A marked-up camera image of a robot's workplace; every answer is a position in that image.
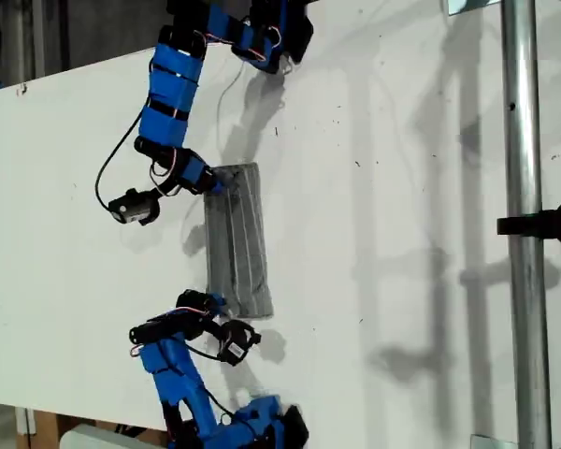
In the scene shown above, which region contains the white rounded object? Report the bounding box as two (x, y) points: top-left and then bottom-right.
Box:
(59, 423), (141, 449)

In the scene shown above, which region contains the gripper camera cable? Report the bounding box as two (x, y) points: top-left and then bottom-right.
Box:
(95, 93), (151, 211)
(185, 343), (237, 417)

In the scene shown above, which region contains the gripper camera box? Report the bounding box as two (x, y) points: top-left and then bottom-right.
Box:
(108, 188), (161, 226)
(217, 320), (263, 368)

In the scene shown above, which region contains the black clamp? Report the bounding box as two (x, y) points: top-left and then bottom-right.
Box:
(496, 198), (561, 248)

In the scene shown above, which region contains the gripper camera stalk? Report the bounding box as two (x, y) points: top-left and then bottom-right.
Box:
(149, 180), (183, 200)
(198, 321), (225, 342)

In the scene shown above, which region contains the steel post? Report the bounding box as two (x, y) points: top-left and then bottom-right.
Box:
(498, 0), (554, 449)

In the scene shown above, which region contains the grey striped towel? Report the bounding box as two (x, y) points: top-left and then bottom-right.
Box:
(201, 161), (276, 321)

